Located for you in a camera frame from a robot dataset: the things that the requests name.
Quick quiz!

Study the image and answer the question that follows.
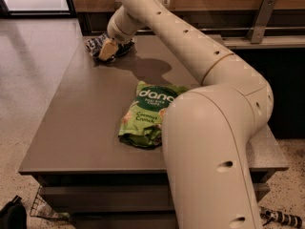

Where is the blue chip bag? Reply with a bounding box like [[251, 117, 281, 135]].
[[85, 32, 134, 62]]

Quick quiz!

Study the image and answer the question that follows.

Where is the black white striped handle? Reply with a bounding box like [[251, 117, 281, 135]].
[[259, 207, 305, 229]]

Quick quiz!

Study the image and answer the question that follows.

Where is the black bag on floor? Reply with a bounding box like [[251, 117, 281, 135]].
[[0, 196, 27, 229]]

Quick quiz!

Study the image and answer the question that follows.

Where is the green dang chip bag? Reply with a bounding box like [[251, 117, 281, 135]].
[[118, 81, 188, 149]]

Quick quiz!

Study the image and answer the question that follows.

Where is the grey table drawer front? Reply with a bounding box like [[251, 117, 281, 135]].
[[39, 182, 271, 214]]

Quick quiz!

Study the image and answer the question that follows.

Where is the window frame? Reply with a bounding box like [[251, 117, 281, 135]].
[[0, 0, 76, 17]]

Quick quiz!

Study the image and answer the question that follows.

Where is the right metal bracket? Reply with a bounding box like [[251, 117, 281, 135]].
[[247, 0, 277, 44]]

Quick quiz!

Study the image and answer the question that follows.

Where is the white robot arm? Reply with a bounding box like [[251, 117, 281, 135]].
[[107, 0, 274, 229]]

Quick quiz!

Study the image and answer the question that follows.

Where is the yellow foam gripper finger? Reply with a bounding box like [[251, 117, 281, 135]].
[[98, 39, 118, 61]]

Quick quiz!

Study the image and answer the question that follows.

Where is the wire basket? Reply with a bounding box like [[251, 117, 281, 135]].
[[30, 186, 70, 221]]

